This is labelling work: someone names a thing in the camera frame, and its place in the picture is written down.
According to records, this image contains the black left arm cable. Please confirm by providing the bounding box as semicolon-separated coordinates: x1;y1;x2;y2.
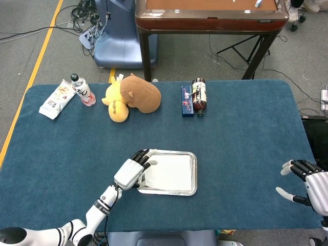
103;183;122;246

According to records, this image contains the blue felt table cover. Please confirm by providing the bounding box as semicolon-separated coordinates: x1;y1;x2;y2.
0;79;326;234

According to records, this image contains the black tripod stand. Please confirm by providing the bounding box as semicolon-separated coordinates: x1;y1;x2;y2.
216;34;271;66

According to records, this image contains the white snack bag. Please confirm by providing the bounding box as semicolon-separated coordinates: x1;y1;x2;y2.
38;79;77;120

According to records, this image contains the black bag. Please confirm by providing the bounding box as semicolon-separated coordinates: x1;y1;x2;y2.
301;116;328;170

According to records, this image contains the yellow plush toy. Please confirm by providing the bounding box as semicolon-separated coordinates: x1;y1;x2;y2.
101;74;129;124

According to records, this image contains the black office chair caster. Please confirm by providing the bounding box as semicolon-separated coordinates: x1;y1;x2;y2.
291;14;307;32

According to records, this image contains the clear bottle pink label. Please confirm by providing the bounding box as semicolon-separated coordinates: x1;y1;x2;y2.
70;73;97;107

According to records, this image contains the dark brown drink bottle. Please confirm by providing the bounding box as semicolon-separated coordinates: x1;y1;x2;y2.
191;77;207;118

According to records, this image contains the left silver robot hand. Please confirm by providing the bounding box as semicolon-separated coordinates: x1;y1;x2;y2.
113;148;159;191

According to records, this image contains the blue machine base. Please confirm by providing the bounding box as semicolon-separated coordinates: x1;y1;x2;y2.
93;0;158;69

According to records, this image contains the white power strip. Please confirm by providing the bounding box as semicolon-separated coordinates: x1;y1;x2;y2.
320;89;328;111

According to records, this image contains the brown capybara plush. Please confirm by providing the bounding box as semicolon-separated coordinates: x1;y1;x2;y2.
119;73;162;114

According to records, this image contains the grey-blue robot torso base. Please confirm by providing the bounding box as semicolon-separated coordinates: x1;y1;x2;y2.
106;230;218;246

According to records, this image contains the brown mahjong table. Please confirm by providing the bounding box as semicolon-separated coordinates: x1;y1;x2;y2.
134;0;290;82

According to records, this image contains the tangled floor cable bundle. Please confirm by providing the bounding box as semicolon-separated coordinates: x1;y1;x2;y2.
69;0;108;56

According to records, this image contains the dark blue rectangular box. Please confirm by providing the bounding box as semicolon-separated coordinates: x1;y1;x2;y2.
181;85;195;118

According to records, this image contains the white paper sheet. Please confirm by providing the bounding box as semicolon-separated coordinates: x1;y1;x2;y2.
142;155;194;192

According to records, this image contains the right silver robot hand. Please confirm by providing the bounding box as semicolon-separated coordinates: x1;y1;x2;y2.
275;159;328;220

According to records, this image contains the silver metal tray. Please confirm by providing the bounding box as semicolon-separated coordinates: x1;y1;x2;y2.
135;149;198;197

